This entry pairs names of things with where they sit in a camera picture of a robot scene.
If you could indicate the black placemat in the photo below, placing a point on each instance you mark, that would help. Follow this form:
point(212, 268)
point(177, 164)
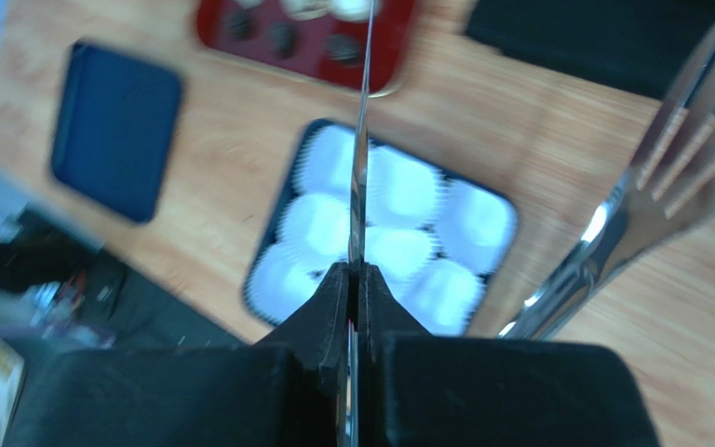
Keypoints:
point(634, 45)

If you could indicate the white paper cup two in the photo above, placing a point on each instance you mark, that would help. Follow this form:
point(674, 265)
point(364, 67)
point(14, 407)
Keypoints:
point(403, 191)

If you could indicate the oval white chocolate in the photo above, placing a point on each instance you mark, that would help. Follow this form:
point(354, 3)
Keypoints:
point(355, 10)

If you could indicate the white paper cup six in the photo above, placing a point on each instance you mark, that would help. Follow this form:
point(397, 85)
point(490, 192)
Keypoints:
point(283, 278)

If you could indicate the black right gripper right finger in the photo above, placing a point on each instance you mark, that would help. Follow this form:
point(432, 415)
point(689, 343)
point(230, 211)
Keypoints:
point(418, 389)

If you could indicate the dark chocolate front left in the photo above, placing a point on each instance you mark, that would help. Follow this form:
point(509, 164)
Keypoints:
point(239, 24)

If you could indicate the red chocolate tray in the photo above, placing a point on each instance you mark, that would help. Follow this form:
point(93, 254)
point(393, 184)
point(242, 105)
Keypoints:
point(390, 34)

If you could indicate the stainless steel serving tongs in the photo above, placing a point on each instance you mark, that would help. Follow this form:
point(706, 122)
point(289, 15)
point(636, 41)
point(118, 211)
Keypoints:
point(667, 189)

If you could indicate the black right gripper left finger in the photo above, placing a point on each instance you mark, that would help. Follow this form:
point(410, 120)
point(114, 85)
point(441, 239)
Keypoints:
point(289, 389)

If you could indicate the dark chocolate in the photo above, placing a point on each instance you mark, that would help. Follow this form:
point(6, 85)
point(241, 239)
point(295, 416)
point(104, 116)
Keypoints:
point(283, 38)
point(239, 24)
point(344, 50)

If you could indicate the dark chocolate front right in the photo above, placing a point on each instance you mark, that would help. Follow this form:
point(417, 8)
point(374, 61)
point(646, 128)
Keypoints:
point(344, 50)

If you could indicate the white paper cup one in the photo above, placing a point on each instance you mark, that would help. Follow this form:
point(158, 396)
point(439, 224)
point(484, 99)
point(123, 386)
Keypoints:
point(325, 162)

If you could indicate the dark chocolate front middle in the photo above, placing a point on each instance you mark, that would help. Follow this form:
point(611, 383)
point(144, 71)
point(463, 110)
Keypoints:
point(283, 38)

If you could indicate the white paper cup four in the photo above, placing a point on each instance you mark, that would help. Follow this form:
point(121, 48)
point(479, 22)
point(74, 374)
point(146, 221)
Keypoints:
point(317, 223)

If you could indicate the dark blue chocolate box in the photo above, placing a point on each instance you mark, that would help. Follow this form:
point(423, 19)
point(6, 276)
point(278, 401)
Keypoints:
point(436, 237)

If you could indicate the white paper cup seven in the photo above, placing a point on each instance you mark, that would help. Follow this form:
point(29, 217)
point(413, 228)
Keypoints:
point(443, 296)

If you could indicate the white paper cup three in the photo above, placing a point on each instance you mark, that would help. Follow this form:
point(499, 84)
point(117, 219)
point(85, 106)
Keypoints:
point(476, 227)

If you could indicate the dark blue box lid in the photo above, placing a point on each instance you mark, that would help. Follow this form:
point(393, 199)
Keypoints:
point(115, 128)

